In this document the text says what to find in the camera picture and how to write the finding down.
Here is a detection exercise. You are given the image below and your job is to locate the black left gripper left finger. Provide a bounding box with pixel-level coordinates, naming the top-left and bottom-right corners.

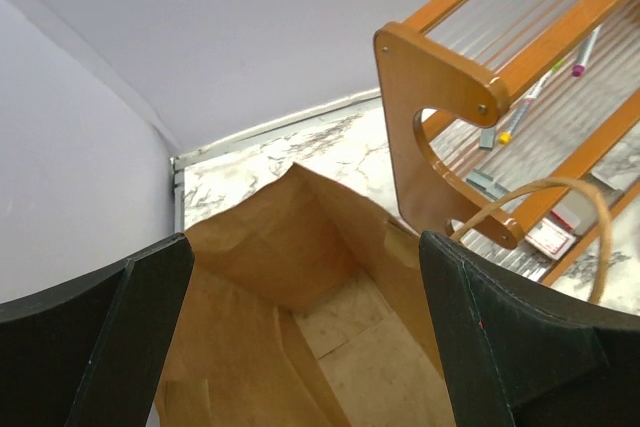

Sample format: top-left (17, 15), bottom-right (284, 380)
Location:
top-left (1, 234), bottom-right (194, 426)

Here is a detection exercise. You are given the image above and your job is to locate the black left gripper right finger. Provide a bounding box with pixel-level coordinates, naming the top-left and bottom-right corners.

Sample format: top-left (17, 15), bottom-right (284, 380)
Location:
top-left (419, 232), bottom-right (639, 426)

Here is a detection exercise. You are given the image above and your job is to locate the brown and red paper bag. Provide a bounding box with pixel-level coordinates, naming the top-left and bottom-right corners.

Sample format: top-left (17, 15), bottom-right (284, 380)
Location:
top-left (153, 161), bottom-right (614, 427)

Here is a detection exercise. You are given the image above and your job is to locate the red white staples box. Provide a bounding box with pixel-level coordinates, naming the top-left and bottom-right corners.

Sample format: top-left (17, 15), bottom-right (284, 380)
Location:
top-left (525, 194), bottom-right (596, 260)

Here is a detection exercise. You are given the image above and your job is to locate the green capped marker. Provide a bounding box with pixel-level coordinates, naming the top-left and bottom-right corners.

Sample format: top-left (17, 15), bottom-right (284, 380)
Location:
top-left (497, 60), bottom-right (563, 145)

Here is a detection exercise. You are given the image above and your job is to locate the wooden three-tier rack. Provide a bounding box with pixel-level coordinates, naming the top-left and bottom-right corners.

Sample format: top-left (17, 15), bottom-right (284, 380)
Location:
top-left (372, 0), bottom-right (640, 287)

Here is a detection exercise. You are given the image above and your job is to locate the pink capped marker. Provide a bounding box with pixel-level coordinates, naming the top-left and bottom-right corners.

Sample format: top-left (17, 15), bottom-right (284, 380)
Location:
top-left (571, 25), bottom-right (601, 78)

